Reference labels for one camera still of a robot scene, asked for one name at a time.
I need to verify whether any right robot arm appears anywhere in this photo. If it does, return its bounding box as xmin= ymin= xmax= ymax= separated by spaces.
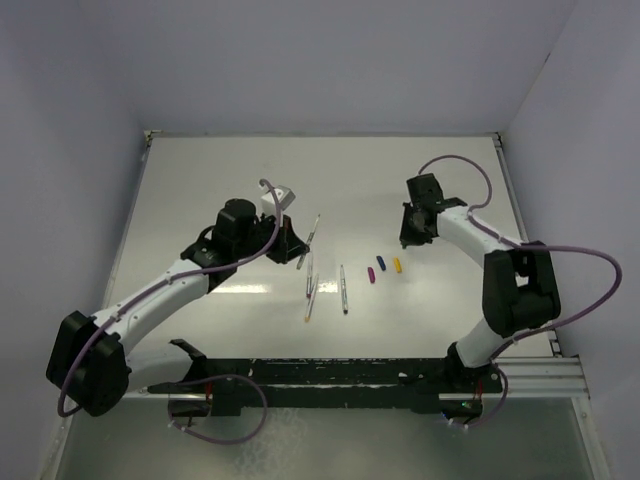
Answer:
xmin=399 ymin=174 xmax=561 ymax=391

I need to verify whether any yellow marker pen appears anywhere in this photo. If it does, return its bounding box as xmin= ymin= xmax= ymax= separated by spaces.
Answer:
xmin=304 ymin=274 xmax=319 ymax=323

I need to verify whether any purple marker pen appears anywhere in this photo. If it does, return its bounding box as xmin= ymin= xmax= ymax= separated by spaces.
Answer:
xmin=306 ymin=252 xmax=315 ymax=299

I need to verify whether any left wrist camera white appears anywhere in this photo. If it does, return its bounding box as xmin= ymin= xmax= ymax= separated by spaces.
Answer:
xmin=260 ymin=185 xmax=296 ymax=216

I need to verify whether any aluminium frame rail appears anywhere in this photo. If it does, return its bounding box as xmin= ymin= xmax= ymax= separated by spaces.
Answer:
xmin=58 ymin=355 xmax=591 ymax=401

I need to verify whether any blue marker pen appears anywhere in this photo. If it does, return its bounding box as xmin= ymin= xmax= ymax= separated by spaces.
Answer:
xmin=340 ymin=264 xmax=349 ymax=315

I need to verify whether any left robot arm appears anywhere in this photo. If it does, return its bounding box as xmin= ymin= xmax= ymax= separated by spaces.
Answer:
xmin=46 ymin=186 xmax=308 ymax=416

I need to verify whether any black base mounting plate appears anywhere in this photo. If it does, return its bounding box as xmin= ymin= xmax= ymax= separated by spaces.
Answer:
xmin=148 ymin=358 xmax=503 ymax=416

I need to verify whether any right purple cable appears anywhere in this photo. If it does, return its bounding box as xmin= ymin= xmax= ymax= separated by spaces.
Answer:
xmin=417 ymin=154 xmax=625 ymax=431

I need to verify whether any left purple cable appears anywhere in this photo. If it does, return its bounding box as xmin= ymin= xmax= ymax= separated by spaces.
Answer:
xmin=57 ymin=178 xmax=286 ymax=444

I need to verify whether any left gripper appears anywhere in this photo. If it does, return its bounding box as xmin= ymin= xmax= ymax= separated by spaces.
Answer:
xmin=234 ymin=211 xmax=308 ymax=264

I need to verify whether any blue pen cap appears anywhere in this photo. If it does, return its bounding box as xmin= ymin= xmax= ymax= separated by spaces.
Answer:
xmin=376 ymin=255 xmax=387 ymax=271

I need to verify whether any green marker pen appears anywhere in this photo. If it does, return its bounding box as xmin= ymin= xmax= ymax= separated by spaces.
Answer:
xmin=296 ymin=214 xmax=321 ymax=270

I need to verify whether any purple cable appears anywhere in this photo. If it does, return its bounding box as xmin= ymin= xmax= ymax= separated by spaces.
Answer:
xmin=417 ymin=154 xmax=625 ymax=431
xmin=57 ymin=178 xmax=286 ymax=444

